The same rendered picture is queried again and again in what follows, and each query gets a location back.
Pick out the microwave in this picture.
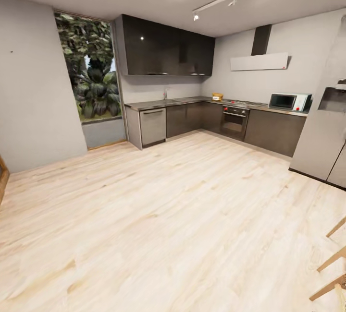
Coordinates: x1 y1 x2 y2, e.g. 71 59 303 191
268 92 312 112

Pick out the popcorn bag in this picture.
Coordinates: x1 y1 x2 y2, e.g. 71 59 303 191
212 93 223 101

